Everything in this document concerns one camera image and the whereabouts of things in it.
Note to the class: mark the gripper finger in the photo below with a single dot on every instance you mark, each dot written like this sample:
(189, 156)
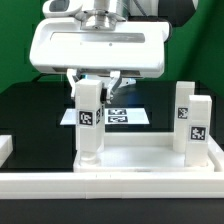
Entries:
(115, 81)
(73, 76)

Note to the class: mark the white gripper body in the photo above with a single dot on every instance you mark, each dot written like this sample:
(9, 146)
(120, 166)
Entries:
(135, 49)

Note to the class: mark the white desk tabletop tray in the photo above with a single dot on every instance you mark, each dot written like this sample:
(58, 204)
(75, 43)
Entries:
(147, 152)

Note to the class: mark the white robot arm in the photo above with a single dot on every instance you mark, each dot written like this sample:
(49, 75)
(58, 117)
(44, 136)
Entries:
(105, 14)

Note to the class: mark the white L-shaped obstacle fence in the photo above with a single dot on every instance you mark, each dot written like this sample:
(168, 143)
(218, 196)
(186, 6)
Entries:
(95, 185)

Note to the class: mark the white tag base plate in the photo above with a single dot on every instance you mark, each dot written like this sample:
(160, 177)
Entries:
(112, 116)

